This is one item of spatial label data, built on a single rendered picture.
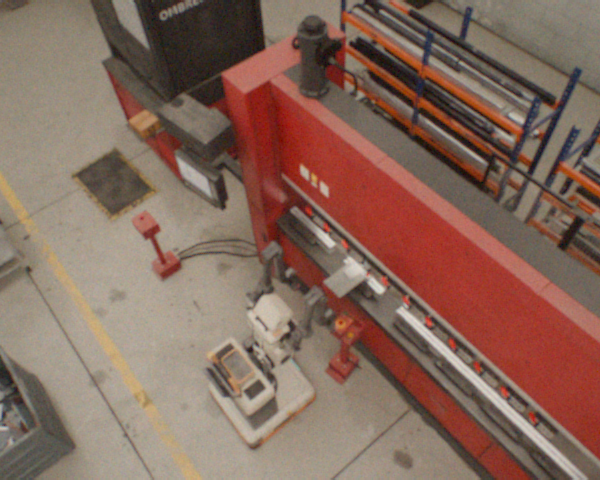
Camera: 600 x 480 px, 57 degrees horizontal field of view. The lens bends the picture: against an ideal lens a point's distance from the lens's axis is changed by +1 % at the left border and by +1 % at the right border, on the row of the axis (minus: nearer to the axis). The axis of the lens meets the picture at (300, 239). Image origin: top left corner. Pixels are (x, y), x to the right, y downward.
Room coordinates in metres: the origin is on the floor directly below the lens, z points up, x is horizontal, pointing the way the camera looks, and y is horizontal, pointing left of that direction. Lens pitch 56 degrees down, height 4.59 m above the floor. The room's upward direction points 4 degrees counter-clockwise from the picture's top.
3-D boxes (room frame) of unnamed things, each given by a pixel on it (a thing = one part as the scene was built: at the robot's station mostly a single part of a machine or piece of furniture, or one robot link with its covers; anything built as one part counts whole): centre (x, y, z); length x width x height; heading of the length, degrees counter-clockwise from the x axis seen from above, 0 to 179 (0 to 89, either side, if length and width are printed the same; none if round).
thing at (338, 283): (2.04, -0.31, 1.00); 0.26 x 0.18 x 0.01; 126
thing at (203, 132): (2.87, 0.68, 1.53); 0.51 x 0.25 x 0.85; 45
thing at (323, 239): (2.57, -0.10, 0.92); 0.50 x 0.06 x 0.10; 36
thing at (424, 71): (4.02, -1.38, 0.87); 2.20 x 0.50 x 1.75; 35
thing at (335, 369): (1.73, -0.27, 0.06); 0.25 x 0.20 x 0.12; 135
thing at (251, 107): (3.01, 0.01, 1.15); 0.85 x 0.25 x 2.30; 126
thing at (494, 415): (0.96, -1.21, 0.89); 0.30 x 0.05 x 0.03; 36
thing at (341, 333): (1.75, -0.29, 0.75); 0.20 x 0.16 x 0.18; 45
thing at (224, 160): (3.01, 0.56, 1.18); 0.40 x 0.24 x 0.07; 36
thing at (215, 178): (2.77, 0.70, 1.42); 0.45 x 0.12 x 0.36; 45
